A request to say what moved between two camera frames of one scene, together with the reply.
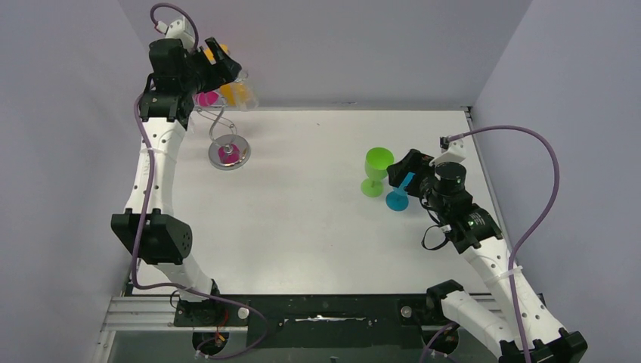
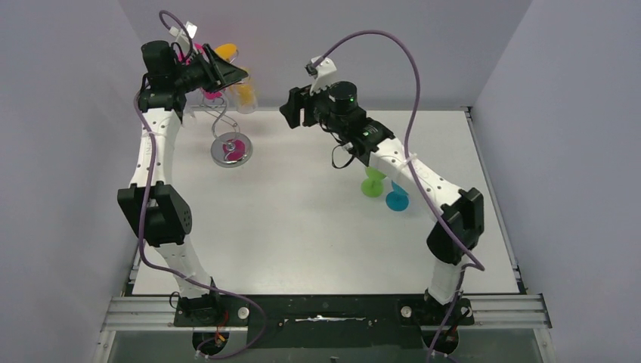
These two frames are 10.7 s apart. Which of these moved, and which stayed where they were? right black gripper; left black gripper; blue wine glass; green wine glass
Moved: right black gripper
Stayed: green wine glass; blue wine glass; left black gripper
